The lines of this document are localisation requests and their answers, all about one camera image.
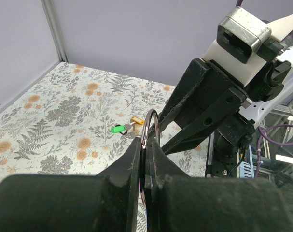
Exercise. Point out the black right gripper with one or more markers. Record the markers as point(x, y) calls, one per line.
point(204, 97)

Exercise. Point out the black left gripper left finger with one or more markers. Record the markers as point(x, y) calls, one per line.
point(106, 202)

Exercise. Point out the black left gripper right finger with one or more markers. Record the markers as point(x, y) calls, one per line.
point(177, 202)

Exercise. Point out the silver metal keyring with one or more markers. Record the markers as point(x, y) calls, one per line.
point(147, 128)

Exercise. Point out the green key tag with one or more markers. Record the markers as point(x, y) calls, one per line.
point(119, 129)

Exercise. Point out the yellow key tag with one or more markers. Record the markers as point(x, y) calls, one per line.
point(137, 120)

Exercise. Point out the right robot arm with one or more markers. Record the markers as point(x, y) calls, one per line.
point(235, 133)

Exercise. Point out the floral patterned table mat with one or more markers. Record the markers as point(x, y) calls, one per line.
point(62, 124)

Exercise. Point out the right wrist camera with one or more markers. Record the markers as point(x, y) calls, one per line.
point(244, 43)

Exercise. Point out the white perforated cable duct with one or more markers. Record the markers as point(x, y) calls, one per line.
point(246, 169)

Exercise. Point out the left aluminium frame post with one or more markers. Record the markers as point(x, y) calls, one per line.
point(54, 26)

